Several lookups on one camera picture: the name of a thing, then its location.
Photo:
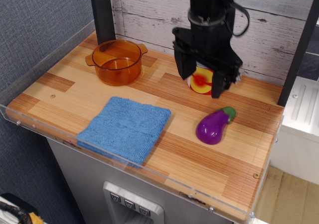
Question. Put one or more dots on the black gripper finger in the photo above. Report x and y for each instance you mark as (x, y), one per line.
(185, 62)
(221, 81)

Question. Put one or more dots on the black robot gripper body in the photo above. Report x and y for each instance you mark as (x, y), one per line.
(210, 46)

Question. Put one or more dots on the purple toy eggplant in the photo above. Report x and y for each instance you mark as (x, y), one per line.
(210, 129)

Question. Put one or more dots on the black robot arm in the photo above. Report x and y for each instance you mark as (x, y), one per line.
(210, 12)

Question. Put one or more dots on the blue folded cloth napkin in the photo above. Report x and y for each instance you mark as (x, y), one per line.
(125, 130)

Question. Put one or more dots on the red peach can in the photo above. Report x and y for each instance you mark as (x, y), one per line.
(201, 80)

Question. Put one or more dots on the amber glass pot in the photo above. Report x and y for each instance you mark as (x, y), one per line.
(117, 62)

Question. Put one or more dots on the white ribbed side unit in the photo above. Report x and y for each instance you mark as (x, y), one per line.
(296, 147)

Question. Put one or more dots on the clear acrylic table guard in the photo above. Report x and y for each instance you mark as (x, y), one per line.
(226, 176)

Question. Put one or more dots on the silver toy fridge cabinet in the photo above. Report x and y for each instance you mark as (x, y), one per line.
(111, 193)

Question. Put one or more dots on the black yellow object corner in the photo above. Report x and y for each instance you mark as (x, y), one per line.
(14, 210)

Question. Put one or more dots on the dark right frame post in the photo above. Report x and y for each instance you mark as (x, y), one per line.
(300, 52)

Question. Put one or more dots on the dark frame post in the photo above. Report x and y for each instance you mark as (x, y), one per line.
(103, 19)
(300, 52)

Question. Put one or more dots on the dark left frame post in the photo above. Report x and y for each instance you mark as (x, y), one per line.
(103, 19)

